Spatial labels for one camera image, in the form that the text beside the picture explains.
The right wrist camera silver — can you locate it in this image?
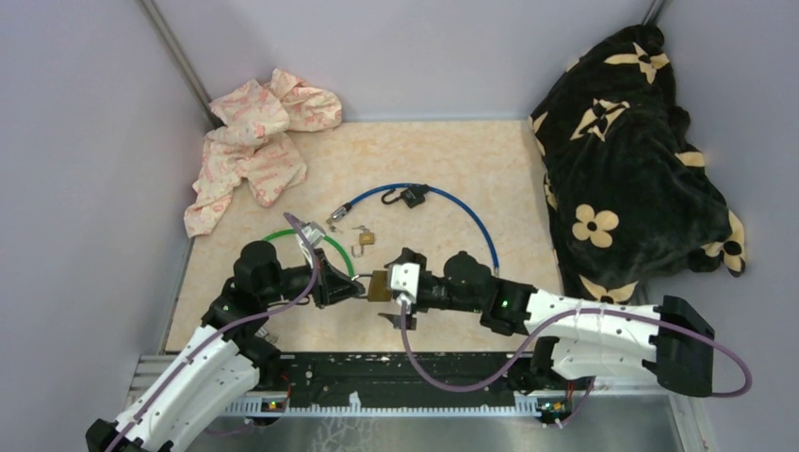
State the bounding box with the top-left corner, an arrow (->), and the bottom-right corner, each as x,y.
387,263 -> 421,305

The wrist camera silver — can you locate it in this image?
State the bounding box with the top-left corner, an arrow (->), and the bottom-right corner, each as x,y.
296,221 -> 326,266
387,263 -> 421,305

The pink patterned cloth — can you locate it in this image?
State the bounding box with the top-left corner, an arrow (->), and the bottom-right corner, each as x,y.
183,69 -> 343,238

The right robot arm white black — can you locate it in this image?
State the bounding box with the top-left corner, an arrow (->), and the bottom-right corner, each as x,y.
367,249 -> 715,397

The green cable lock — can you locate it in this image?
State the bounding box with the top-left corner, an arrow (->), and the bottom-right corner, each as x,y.
260,228 -> 357,279

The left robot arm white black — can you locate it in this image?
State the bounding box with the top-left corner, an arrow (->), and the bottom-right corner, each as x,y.
85,241 -> 366,451

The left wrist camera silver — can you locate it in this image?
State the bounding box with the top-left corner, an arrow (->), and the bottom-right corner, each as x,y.
296,221 -> 326,266

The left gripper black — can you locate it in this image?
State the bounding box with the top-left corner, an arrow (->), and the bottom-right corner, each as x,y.
259,247 -> 366,308

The large brass padlock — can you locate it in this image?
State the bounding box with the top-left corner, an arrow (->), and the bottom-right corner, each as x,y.
351,270 -> 394,302

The black floral blanket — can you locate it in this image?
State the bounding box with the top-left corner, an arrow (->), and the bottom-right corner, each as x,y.
529,24 -> 746,305

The small brass padlock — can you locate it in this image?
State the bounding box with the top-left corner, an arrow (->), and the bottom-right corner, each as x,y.
351,225 -> 376,258

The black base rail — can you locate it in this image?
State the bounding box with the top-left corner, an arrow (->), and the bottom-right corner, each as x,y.
228,352 -> 574,425

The blue cable lock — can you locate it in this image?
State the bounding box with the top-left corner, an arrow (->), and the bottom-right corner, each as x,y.
325,182 -> 501,277

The black padlock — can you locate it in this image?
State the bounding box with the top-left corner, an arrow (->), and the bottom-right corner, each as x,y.
381,185 -> 430,208

